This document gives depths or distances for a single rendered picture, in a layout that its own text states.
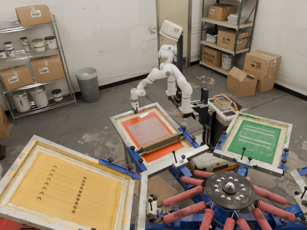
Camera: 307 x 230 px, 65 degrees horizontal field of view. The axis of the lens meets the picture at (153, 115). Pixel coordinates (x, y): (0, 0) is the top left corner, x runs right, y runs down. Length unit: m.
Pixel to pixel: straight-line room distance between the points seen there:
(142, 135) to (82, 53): 3.46
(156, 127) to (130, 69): 3.68
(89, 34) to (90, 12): 0.43
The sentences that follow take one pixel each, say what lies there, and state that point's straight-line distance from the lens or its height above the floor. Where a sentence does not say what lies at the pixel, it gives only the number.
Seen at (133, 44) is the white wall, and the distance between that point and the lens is 5.89.
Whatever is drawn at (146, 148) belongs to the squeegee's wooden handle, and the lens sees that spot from 2.18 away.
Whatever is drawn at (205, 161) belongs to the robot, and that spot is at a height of 0.28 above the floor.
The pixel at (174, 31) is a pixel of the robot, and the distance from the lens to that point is 2.42.
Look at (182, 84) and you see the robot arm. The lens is 2.39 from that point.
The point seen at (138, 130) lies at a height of 1.08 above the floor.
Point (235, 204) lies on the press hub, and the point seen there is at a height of 1.31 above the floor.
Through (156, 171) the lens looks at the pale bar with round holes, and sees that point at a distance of 2.03.
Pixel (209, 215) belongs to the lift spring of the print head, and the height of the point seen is 1.24.
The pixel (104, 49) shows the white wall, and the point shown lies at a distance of 5.66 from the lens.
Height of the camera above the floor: 2.52
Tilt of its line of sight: 32 degrees down
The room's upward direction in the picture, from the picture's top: 3 degrees counter-clockwise
